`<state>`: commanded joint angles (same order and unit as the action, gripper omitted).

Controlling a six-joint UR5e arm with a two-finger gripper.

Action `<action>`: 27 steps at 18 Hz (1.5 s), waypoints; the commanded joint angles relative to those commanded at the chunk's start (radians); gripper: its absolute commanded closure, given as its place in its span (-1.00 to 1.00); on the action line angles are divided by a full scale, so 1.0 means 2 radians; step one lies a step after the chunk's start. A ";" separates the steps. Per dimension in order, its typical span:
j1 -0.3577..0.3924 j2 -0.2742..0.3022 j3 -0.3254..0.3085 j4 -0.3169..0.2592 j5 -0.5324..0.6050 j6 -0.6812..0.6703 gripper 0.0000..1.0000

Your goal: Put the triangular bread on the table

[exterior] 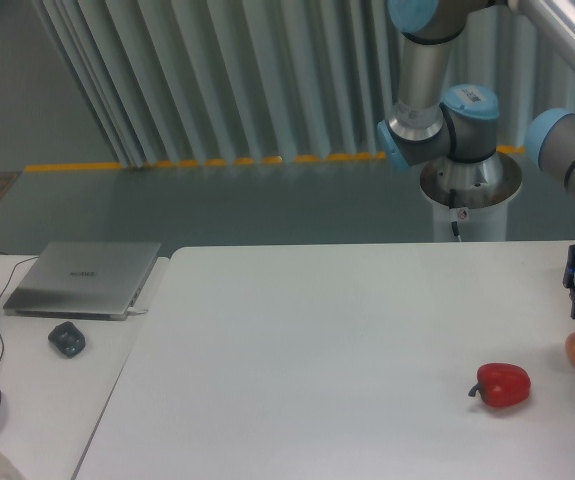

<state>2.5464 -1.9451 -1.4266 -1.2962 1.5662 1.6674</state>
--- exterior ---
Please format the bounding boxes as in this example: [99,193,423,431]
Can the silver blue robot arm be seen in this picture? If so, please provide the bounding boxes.
[377,1,575,318]

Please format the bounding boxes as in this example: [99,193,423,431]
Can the small black plastic holder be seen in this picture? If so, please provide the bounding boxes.
[48,321,86,359]

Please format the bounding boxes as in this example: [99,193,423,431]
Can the red bell pepper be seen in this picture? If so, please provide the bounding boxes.
[468,363,531,409]

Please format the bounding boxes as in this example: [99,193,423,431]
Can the silver closed laptop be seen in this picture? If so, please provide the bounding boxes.
[3,242,161,320]

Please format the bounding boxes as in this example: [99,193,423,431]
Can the black mouse cable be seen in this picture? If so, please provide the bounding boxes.
[0,250,41,391]

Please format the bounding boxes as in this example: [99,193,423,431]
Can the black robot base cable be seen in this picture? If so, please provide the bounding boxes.
[447,187,464,243]

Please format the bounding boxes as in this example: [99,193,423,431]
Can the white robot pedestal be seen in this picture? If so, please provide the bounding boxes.
[420,153,522,242]

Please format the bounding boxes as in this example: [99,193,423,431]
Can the white folding screen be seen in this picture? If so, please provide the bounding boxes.
[34,1,575,168]

